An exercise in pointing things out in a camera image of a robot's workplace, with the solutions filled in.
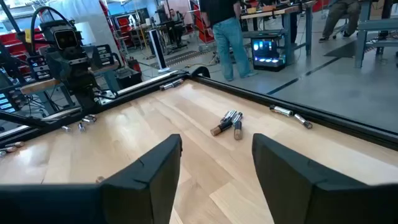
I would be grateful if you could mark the computer tower with lights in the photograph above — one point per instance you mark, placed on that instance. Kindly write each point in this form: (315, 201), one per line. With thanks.
(267, 54)

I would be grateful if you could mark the grey metal bench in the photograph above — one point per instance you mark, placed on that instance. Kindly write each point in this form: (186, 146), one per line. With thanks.
(360, 40)

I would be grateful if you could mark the white black tower fan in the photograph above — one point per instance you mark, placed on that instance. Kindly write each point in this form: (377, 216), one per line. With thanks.
(158, 49)

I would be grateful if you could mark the red cabinet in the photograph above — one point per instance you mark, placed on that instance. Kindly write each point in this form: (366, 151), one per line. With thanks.
(122, 21)

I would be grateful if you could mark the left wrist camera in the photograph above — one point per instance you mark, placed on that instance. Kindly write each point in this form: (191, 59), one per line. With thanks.
(63, 37)

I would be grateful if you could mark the black labelled organiser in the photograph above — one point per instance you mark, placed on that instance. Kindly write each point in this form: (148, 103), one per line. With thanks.
(7, 102)
(104, 55)
(38, 68)

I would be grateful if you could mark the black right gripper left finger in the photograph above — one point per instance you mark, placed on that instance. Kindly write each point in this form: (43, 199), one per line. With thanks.
(136, 193)

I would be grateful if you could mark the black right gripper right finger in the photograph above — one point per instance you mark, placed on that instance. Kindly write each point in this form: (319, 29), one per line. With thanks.
(311, 199)

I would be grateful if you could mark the red shelving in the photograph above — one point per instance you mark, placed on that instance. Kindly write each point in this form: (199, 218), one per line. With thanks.
(12, 43)

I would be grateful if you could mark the red rack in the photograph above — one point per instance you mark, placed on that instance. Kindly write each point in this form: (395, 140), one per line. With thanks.
(203, 31)

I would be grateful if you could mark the black box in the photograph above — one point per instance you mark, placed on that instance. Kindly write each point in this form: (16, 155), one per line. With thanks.
(129, 78)

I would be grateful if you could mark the black metal table frame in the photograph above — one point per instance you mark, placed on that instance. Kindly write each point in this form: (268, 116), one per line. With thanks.
(342, 124)

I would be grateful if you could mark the person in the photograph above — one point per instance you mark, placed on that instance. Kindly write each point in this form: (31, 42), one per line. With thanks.
(174, 21)
(339, 15)
(230, 37)

